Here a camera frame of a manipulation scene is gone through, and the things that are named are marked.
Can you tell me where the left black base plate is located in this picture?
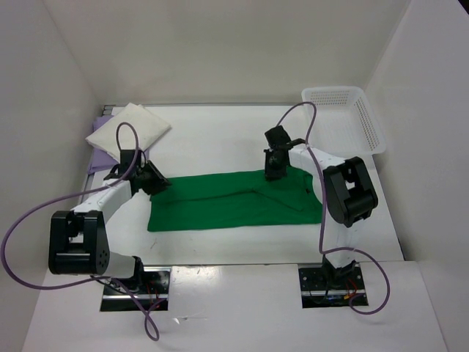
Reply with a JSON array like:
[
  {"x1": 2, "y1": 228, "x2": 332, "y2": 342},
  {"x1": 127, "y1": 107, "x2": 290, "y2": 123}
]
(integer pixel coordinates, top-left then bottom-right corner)
[{"x1": 98, "y1": 268, "x2": 171, "y2": 312}]

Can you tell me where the cream white t-shirt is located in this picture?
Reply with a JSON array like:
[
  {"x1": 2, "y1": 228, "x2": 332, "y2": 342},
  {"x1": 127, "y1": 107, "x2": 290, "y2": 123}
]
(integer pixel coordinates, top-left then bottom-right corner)
[{"x1": 86, "y1": 103, "x2": 171, "y2": 161}]

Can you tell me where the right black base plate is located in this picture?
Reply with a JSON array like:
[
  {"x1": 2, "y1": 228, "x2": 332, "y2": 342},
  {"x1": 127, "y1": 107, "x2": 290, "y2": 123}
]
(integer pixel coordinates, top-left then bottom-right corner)
[{"x1": 298, "y1": 264, "x2": 369, "y2": 309}]

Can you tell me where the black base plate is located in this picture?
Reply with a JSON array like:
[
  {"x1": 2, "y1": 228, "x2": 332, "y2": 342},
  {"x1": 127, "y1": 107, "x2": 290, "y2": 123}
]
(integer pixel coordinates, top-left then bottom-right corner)
[
  {"x1": 98, "y1": 268, "x2": 171, "y2": 312},
  {"x1": 298, "y1": 264, "x2": 369, "y2": 309}
]

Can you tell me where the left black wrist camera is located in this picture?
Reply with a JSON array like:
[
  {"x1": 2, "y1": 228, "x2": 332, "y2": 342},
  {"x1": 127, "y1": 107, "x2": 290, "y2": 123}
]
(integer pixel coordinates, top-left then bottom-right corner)
[{"x1": 118, "y1": 150, "x2": 146, "y2": 175}]

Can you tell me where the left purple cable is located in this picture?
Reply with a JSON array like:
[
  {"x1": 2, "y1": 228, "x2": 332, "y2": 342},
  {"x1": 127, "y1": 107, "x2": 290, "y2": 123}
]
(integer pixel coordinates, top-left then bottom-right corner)
[{"x1": 1, "y1": 122, "x2": 168, "y2": 342}]

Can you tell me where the white plastic basket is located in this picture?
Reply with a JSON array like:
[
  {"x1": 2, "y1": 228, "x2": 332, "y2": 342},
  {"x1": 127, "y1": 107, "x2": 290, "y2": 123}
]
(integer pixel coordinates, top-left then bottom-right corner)
[{"x1": 301, "y1": 86, "x2": 386, "y2": 158}]

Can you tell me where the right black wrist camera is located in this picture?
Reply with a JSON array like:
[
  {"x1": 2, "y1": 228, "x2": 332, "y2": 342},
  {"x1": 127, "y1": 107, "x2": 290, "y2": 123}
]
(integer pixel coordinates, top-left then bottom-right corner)
[{"x1": 265, "y1": 125, "x2": 292, "y2": 150}]

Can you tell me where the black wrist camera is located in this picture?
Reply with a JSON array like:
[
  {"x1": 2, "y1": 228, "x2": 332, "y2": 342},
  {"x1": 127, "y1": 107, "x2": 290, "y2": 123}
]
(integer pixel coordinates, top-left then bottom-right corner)
[
  {"x1": 118, "y1": 150, "x2": 146, "y2": 175},
  {"x1": 265, "y1": 125, "x2": 292, "y2": 150}
]

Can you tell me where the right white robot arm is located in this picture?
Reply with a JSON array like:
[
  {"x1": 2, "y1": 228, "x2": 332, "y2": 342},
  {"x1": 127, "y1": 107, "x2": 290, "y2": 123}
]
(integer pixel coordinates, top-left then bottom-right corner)
[{"x1": 265, "y1": 145, "x2": 378, "y2": 283}]

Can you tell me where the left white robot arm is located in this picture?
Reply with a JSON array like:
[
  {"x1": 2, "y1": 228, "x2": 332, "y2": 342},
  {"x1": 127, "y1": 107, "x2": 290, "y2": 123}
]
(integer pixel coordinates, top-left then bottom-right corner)
[{"x1": 48, "y1": 161, "x2": 171, "y2": 281}]

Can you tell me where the purple t-shirt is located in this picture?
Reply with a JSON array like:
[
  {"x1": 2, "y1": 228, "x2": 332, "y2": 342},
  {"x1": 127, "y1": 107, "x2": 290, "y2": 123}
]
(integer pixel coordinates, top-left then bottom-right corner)
[{"x1": 87, "y1": 115, "x2": 117, "y2": 175}]

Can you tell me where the green t-shirt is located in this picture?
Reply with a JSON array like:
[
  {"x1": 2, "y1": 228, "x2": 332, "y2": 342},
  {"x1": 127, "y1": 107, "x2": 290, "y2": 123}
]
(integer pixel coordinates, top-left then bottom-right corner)
[{"x1": 147, "y1": 167, "x2": 322, "y2": 232}]

